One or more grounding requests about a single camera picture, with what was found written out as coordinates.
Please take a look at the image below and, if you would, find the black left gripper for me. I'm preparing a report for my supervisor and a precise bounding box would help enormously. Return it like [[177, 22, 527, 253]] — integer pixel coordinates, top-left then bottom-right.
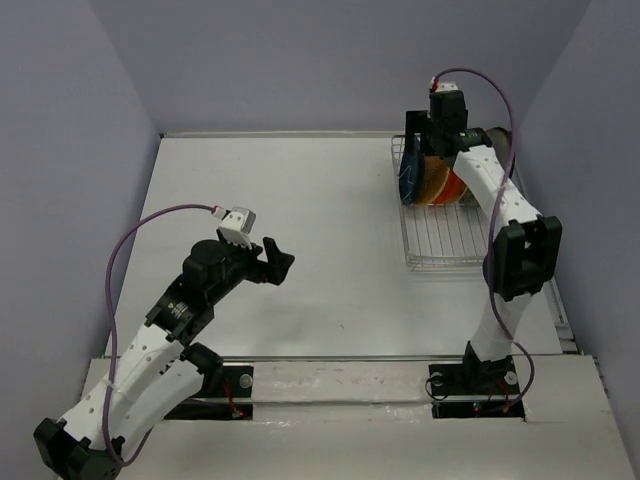
[[208, 234, 294, 304]]

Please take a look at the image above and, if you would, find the dark blue leaf plate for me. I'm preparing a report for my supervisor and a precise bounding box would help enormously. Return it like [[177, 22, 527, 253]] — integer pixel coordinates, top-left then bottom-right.
[[398, 137, 425, 205]]

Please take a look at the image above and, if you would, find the tan woven round plate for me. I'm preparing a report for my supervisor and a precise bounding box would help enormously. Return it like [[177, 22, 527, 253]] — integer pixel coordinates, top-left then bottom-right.
[[415, 156, 450, 205]]

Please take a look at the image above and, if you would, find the orange glossy plate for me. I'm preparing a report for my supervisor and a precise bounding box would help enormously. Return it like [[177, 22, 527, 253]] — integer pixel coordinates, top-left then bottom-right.
[[432, 169, 468, 205]]

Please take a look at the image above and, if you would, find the grey deer plate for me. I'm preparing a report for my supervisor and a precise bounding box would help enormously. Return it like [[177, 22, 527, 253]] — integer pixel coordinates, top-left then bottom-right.
[[460, 127, 512, 208]]

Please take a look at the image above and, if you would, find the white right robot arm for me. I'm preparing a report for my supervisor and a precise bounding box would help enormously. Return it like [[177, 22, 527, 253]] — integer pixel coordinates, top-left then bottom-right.
[[398, 83, 562, 392]]

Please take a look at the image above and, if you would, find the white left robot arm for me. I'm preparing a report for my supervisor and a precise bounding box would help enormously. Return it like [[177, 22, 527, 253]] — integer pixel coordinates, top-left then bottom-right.
[[34, 237, 295, 479]]

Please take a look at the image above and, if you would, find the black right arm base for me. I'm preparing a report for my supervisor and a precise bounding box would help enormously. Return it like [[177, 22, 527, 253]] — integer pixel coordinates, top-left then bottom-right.
[[425, 361, 525, 420]]

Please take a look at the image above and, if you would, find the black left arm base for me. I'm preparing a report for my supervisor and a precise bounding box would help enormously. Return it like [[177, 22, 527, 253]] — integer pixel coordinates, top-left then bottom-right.
[[164, 362, 254, 421]]

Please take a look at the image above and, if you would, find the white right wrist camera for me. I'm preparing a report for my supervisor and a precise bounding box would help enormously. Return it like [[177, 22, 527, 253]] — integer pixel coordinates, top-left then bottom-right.
[[429, 79, 460, 96]]

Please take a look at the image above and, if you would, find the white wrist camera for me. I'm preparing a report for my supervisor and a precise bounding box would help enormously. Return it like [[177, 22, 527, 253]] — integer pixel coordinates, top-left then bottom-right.
[[429, 79, 460, 96], [214, 207, 256, 250]]

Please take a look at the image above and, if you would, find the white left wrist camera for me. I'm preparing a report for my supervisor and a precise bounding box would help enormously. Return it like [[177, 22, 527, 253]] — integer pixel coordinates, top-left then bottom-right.
[[214, 207, 256, 250]]

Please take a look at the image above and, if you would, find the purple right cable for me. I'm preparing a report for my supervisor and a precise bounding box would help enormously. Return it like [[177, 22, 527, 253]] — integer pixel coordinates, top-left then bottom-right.
[[432, 68, 536, 401]]

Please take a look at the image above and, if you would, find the purple cable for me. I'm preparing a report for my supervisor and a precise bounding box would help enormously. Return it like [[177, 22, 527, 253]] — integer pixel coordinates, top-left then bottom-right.
[[432, 68, 536, 401], [102, 202, 224, 466]]

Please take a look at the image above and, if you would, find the silver wire dish rack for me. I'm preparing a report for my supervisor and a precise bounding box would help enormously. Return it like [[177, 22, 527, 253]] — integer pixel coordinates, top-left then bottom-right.
[[391, 134, 489, 273]]

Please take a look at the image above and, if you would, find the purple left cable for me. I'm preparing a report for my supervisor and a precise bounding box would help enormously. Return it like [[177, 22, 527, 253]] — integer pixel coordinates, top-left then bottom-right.
[[102, 202, 224, 466]]

